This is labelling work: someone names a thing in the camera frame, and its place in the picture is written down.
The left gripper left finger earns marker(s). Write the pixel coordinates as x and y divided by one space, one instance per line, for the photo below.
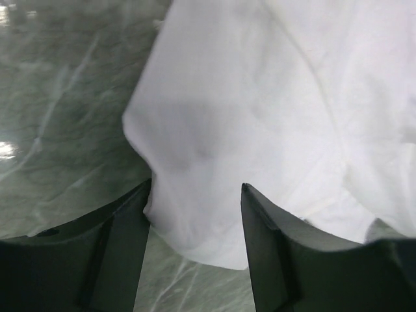
92 263

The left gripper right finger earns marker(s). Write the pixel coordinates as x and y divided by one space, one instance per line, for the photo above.
297 267

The white printed t-shirt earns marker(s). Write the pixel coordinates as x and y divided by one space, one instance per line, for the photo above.
311 102

